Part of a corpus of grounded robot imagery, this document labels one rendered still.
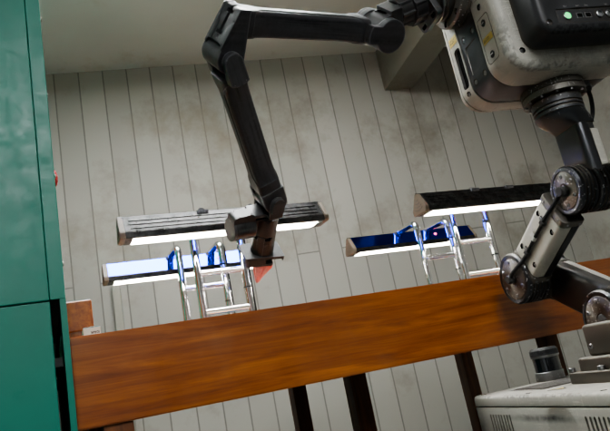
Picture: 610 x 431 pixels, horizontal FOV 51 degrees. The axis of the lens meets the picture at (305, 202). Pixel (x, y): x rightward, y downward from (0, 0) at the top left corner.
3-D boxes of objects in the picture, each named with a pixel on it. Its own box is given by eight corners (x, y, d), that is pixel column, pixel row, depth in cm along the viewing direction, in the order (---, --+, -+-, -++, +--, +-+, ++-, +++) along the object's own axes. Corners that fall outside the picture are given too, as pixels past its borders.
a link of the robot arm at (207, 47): (228, 5, 116) (205, -8, 123) (219, 77, 122) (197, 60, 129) (409, 19, 140) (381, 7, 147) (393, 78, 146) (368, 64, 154)
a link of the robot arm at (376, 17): (408, 4, 140) (392, -2, 144) (370, 20, 137) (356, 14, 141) (409, 43, 146) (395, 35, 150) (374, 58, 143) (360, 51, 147)
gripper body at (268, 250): (237, 249, 160) (241, 225, 156) (275, 247, 164) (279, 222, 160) (245, 265, 155) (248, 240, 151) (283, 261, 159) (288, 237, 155)
